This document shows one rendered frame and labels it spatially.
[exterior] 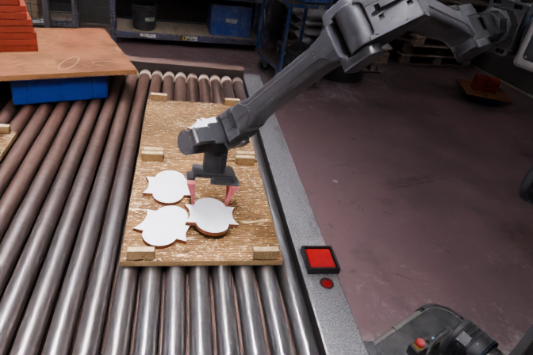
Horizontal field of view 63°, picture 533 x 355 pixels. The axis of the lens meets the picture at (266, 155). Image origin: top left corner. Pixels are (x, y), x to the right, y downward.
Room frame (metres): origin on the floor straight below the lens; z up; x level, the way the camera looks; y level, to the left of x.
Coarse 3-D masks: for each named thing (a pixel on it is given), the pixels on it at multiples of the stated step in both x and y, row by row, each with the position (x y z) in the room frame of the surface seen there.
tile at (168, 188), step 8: (160, 176) 0.96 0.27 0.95; (168, 176) 0.96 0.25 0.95; (176, 176) 0.97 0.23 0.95; (152, 184) 0.92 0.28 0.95; (160, 184) 0.92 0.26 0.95; (168, 184) 0.93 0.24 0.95; (176, 184) 0.93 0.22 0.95; (184, 184) 0.94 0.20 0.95; (144, 192) 0.88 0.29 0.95; (152, 192) 0.88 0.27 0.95; (160, 192) 0.89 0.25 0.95; (168, 192) 0.89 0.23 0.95; (176, 192) 0.90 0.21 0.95; (184, 192) 0.90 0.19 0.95; (160, 200) 0.85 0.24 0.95; (168, 200) 0.86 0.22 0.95; (176, 200) 0.86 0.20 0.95
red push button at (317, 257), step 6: (306, 252) 0.78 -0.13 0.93; (312, 252) 0.78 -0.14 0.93; (318, 252) 0.79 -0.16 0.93; (324, 252) 0.79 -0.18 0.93; (312, 258) 0.76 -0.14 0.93; (318, 258) 0.76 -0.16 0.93; (324, 258) 0.77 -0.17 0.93; (330, 258) 0.77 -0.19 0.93; (312, 264) 0.74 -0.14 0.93; (318, 264) 0.75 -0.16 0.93; (324, 264) 0.75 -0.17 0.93; (330, 264) 0.75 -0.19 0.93
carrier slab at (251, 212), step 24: (144, 168) 1.00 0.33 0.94; (168, 168) 1.02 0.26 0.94; (240, 168) 1.08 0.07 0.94; (216, 192) 0.94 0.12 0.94; (240, 192) 0.96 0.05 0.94; (264, 192) 0.98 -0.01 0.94; (144, 216) 0.80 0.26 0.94; (240, 216) 0.86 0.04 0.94; (264, 216) 0.87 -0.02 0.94; (192, 240) 0.74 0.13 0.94; (216, 240) 0.76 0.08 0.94; (240, 240) 0.77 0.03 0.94; (264, 240) 0.79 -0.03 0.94; (144, 264) 0.66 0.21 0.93; (168, 264) 0.67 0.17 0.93; (192, 264) 0.68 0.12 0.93; (216, 264) 0.69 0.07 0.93; (240, 264) 0.71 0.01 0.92; (264, 264) 0.72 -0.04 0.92
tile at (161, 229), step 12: (156, 216) 0.79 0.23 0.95; (168, 216) 0.80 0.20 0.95; (180, 216) 0.81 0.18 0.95; (144, 228) 0.74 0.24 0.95; (156, 228) 0.75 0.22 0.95; (168, 228) 0.76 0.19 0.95; (180, 228) 0.76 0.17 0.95; (144, 240) 0.71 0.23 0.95; (156, 240) 0.71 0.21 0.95; (168, 240) 0.72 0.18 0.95; (180, 240) 0.73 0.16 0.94
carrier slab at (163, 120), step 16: (160, 112) 1.35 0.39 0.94; (176, 112) 1.37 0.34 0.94; (192, 112) 1.40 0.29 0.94; (208, 112) 1.42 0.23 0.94; (144, 128) 1.22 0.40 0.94; (160, 128) 1.23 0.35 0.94; (176, 128) 1.25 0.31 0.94; (144, 144) 1.12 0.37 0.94; (160, 144) 1.14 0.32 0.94; (176, 144) 1.15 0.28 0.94; (256, 160) 1.14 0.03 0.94
